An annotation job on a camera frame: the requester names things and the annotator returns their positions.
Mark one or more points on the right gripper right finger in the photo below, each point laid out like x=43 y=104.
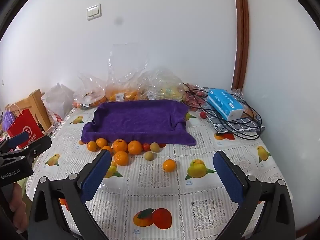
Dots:
x=276 y=220

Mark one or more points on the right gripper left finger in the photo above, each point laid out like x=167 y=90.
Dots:
x=47 y=220

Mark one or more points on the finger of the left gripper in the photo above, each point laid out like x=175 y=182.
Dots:
x=17 y=140

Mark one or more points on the green-yellow round fruit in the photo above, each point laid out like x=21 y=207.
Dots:
x=149 y=156
x=154 y=147

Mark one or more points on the small orange mandarin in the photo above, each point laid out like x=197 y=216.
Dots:
x=169 y=165

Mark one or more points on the small red tomato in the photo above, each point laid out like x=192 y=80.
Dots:
x=146 y=147

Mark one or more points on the person's left hand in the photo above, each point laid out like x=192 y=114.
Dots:
x=18 y=207

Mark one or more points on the red paper bag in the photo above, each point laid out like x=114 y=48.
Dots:
x=25 y=122

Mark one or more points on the white plastic bag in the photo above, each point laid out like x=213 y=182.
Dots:
x=58 y=100

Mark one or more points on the clear bag of oranges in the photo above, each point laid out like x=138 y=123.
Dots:
x=91 y=93

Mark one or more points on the checkered grey cloth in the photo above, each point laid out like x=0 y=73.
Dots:
x=243 y=125

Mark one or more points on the blue tissue pack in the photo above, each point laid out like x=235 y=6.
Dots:
x=225 y=104

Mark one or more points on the red cherry tomato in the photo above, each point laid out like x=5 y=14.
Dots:
x=203 y=115

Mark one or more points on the clear bag of kumquats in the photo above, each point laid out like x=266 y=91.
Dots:
x=125 y=65

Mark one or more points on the bag of red fruit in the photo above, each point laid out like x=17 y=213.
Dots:
x=195 y=96

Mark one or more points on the purple towel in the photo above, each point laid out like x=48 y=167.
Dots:
x=160 y=121

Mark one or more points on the clear bag of yellow fruit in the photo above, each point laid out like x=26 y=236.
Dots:
x=160 y=84

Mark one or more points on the white wall switch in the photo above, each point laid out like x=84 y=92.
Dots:
x=93 y=12

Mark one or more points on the brown door frame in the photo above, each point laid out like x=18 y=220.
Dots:
x=242 y=43

